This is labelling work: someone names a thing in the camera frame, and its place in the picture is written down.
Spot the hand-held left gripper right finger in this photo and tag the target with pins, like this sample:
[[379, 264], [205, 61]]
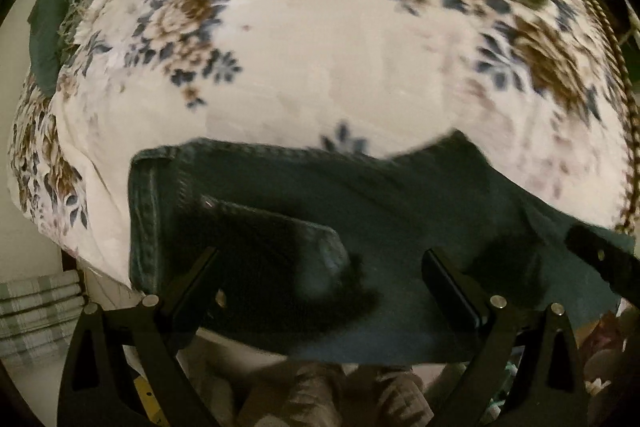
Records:
[[450, 287]]

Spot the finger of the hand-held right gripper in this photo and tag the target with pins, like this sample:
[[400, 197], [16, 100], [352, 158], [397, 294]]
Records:
[[597, 249]]

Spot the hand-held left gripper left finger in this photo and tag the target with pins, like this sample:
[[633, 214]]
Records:
[[192, 279]]

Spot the dark blue denim pants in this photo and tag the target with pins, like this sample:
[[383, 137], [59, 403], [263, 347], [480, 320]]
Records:
[[380, 227]]

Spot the green checked cloth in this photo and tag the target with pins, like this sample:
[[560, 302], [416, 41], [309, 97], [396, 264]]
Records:
[[37, 322]]

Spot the floral printed blanket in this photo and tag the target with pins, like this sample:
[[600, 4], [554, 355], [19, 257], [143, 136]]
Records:
[[320, 72]]

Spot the dark green cloth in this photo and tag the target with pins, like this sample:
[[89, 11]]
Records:
[[47, 37]]

